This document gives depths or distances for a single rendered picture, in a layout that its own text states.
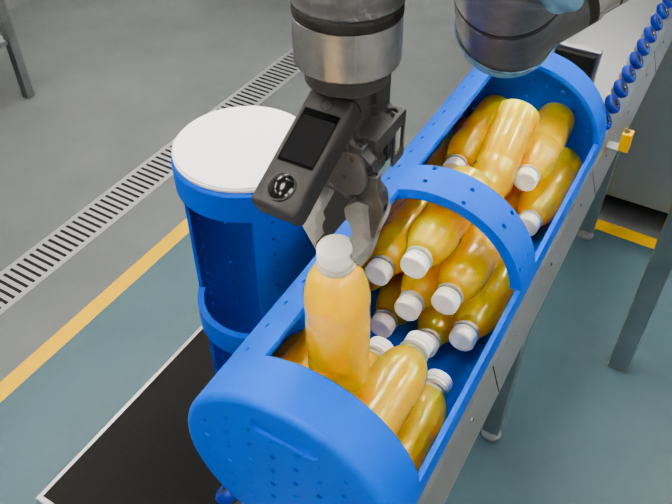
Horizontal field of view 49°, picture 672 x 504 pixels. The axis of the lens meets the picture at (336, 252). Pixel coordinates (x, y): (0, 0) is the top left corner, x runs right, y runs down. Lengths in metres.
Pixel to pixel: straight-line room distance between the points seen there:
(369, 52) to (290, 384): 0.38
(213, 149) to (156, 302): 1.23
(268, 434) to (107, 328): 1.78
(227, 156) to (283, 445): 0.74
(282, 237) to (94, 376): 1.16
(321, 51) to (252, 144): 0.89
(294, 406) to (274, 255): 0.72
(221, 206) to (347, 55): 0.84
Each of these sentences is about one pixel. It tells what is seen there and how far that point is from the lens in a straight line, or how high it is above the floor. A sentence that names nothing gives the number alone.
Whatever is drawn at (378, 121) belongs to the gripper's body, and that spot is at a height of 1.51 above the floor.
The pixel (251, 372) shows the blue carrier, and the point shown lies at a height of 1.22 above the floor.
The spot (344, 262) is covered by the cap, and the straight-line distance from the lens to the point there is 0.73.
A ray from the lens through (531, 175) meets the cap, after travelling 1.27.
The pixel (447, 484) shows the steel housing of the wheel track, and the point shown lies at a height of 0.86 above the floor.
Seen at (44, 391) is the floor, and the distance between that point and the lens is 2.48.
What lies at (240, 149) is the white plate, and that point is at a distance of 1.46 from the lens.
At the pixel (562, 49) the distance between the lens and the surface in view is 1.76.
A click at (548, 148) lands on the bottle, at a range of 1.32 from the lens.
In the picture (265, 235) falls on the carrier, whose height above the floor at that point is 0.92.
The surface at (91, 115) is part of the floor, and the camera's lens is 3.60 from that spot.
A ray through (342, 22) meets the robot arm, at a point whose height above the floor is 1.63.
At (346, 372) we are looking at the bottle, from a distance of 0.84.
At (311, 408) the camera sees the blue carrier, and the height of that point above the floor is 1.23.
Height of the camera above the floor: 1.88
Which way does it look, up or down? 44 degrees down
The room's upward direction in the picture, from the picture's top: straight up
